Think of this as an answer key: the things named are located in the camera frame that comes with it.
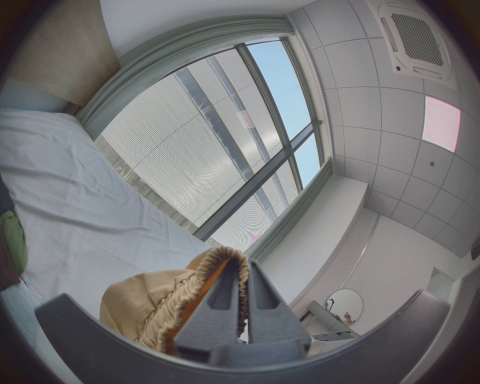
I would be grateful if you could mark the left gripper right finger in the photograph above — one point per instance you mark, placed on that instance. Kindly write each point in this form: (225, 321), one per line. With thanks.
(270, 322)

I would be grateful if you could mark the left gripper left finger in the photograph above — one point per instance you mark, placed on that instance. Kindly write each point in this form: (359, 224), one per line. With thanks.
(213, 318)

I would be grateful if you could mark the tan shorts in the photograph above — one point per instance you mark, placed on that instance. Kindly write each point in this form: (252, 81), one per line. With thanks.
(135, 300)

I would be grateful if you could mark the bed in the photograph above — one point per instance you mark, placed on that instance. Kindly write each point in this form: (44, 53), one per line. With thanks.
(75, 187)

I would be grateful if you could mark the white desk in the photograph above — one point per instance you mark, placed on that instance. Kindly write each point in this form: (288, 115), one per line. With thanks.
(330, 322)

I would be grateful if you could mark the round mirror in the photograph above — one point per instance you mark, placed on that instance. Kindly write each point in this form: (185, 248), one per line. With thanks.
(347, 303)

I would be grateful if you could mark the window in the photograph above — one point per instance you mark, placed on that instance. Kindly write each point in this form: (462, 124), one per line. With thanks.
(187, 150)

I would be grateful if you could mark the green garment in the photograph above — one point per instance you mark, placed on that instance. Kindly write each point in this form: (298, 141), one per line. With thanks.
(15, 240)

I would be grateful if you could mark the dark grey garment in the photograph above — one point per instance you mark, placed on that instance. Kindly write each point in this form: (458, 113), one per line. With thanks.
(4, 198)

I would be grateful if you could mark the square ceiling light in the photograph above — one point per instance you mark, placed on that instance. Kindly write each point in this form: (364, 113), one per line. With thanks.
(440, 123)

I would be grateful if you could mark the white ceiling air conditioner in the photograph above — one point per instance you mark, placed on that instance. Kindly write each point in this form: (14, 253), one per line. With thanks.
(416, 37)

